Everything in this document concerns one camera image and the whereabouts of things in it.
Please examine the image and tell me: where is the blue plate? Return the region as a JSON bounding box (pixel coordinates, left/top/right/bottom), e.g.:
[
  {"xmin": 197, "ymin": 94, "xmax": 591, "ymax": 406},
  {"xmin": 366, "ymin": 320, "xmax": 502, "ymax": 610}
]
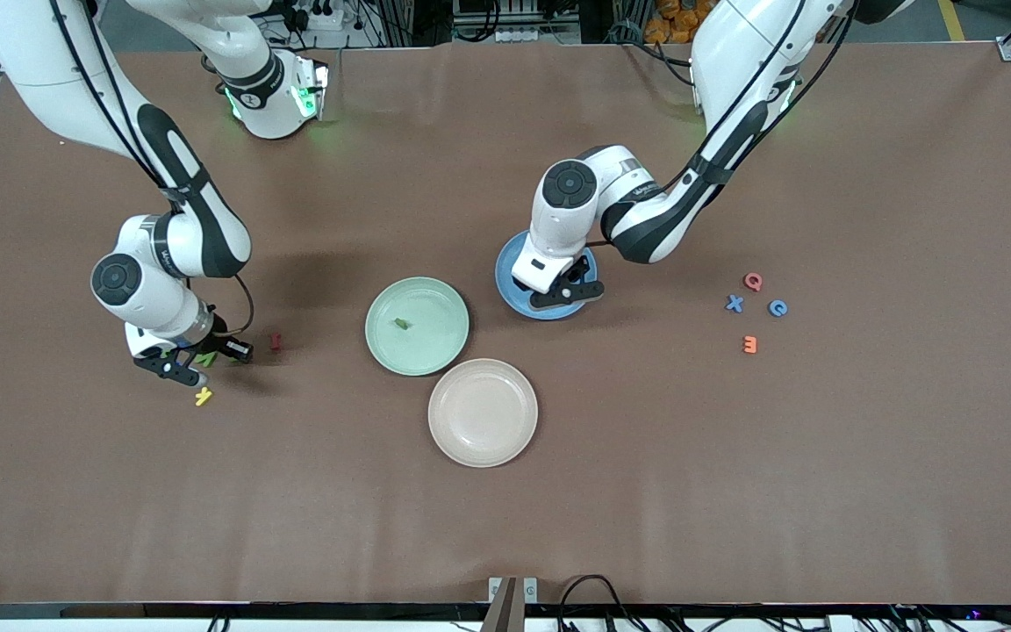
[{"xmin": 494, "ymin": 230, "xmax": 599, "ymax": 321}]

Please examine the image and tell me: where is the green plate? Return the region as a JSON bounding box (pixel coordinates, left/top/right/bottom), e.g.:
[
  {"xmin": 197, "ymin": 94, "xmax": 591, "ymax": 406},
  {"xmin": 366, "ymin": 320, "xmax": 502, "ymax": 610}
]
[{"xmin": 364, "ymin": 276, "xmax": 470, "ymax": 377}]

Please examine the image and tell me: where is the pink plate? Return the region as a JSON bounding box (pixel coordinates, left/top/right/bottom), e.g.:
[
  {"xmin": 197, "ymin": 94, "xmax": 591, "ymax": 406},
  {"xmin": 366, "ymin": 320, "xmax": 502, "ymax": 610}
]
[{"xmin": 427, "ymin": 358, "xmax": 539, "ymax": 469}]

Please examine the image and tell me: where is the brown table cover mat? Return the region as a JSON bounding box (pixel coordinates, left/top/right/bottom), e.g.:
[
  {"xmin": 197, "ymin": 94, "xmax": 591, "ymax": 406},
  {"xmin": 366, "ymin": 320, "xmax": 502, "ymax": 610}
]
[{"xmin": 0, "ymin": 42, "xmax": 1011, "ymax": 607}]

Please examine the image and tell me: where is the pile of orange balls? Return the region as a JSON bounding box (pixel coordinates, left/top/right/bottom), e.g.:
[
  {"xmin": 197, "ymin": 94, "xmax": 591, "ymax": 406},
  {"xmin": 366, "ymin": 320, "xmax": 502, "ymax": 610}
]
[{"xmin": 646, "ymin": 0, "xmax": 710, "ymax": 43}]

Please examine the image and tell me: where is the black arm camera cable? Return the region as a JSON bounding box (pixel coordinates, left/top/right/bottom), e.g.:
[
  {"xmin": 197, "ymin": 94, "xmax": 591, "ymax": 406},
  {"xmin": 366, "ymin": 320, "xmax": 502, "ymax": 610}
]
[
  {"xmin": 589, "ymin": 0, "xmax": 857, "ymax": 247},
  {"xmin": 49, "ymin": 0, "xmax": 255, "ymax": 370}
]

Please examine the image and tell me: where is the black looped cable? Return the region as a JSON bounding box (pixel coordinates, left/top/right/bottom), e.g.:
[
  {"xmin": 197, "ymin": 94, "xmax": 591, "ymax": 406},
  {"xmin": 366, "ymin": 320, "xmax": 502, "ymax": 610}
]
[{"xmin": 556, "ymin": 574, "xmax": 647, "ymax": 632}]

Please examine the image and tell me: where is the grey metal bracket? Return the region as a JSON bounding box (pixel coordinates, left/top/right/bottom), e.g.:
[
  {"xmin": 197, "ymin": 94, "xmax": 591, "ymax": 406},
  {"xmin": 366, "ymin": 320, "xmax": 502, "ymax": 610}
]
[{"xmin": 488, "ymin": 577, "xmax": 539, "ymax": 605}]

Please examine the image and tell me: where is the brown mount pole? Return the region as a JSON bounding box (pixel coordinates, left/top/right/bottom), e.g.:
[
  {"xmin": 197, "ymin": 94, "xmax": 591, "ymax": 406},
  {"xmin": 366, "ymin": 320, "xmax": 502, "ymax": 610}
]
[{"xmin": 481, "ymin": 577, "xmax": 520, "ymax": 632}]

